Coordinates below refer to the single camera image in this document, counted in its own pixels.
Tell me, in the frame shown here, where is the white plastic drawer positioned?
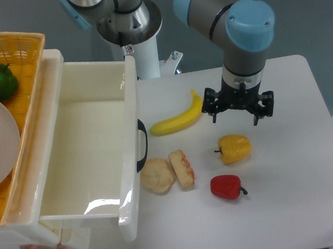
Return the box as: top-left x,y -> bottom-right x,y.
40,56 -> 140,241

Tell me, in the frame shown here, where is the square bread slice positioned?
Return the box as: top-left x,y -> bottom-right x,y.
169,149 -> 195,189

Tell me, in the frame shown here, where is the black drawer handle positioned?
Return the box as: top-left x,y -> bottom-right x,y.
136,119 -> 149,172

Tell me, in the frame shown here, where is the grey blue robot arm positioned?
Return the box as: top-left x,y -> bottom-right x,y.
59,0 -> 275,122

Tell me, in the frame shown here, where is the yellow banana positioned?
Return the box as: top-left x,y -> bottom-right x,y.
149,89 -> 203,136

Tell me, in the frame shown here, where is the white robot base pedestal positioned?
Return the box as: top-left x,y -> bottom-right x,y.
97,0 -> 183,80

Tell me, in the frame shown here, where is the round bread bun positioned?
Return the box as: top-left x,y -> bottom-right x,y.
140,158 -> 175,195

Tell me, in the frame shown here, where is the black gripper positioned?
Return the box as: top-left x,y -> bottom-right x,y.
201,72 -> 274,126

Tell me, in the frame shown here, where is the red bell pepper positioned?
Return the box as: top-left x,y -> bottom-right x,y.
209,174 -> 248,200

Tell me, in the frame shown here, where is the yellow woven basket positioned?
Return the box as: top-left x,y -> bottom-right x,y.
0,32 -> 45,227

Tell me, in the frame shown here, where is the yellow bell pepper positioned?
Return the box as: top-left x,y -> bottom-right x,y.
214,134 -> 252,165

